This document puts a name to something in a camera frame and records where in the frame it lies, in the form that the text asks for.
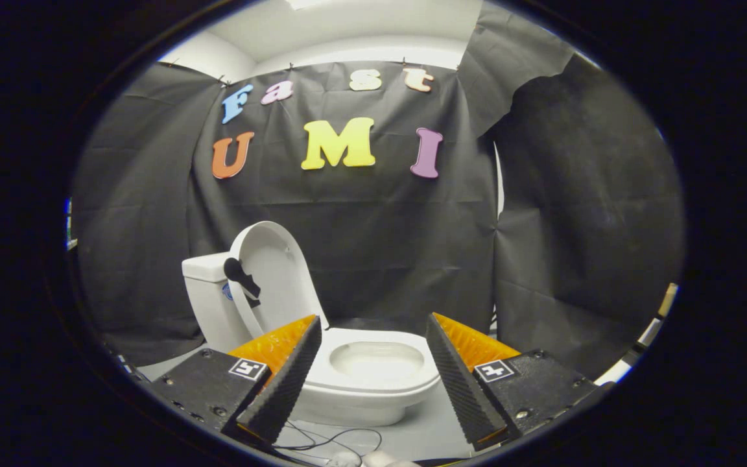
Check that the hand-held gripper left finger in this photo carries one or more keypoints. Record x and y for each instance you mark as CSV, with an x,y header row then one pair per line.
x,y
289,376

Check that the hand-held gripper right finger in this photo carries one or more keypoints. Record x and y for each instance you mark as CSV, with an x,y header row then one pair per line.
x,y
456,383

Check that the white toilet lid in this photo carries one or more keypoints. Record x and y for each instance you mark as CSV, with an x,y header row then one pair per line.
x,y
283,272

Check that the black lid pull tab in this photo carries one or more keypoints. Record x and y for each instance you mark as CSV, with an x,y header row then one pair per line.
x,y
238,275

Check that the white toilet seat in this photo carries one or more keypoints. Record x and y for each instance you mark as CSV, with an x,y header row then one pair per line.
x,y
341,379

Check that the white ceramic toilet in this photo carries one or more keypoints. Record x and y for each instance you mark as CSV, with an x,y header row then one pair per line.
x,y
208,305

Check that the white toilet tank cover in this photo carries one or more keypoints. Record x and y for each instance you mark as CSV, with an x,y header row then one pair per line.
x,y
203,266

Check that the small white object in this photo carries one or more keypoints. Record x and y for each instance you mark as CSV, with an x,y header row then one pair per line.
x,y
344,459

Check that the white panel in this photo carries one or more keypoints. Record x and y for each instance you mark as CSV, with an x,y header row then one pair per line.
x,y
613,373

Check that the black backdrop cloth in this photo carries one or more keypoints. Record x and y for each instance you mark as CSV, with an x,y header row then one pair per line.
x,y
380,240

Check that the brown cardboard box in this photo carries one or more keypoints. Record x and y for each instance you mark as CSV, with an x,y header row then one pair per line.
x,y
667,299

